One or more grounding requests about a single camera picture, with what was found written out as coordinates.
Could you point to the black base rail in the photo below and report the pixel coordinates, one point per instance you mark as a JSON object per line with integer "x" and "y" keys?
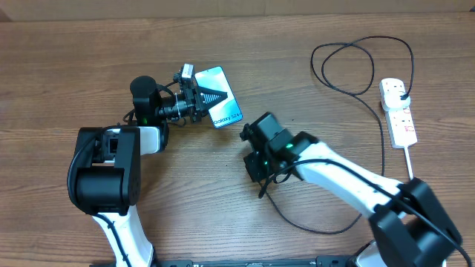
{"x": 319, "y": 261}

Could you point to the Samsung Galaxy smartphone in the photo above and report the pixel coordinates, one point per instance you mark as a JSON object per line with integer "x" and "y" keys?
{"x": 226, "y": 112}

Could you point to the white power strip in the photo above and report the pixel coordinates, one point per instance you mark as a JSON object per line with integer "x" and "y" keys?
{"x": 400, "y": 123}

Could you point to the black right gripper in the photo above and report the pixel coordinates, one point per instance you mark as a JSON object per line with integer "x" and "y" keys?
{"x": 254, "y": 163}

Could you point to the white charger plug adapter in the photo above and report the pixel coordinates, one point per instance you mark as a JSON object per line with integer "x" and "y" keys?
{"x": 393, "y": 101}

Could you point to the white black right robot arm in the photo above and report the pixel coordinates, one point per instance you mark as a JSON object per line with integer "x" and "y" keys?
{"x": 409, "y": 225}

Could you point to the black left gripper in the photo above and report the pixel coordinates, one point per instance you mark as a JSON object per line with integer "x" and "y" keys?
{"x": 193, "y": 95}

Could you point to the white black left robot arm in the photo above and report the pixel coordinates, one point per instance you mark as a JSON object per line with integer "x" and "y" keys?
{"x": 104, "y": 177}

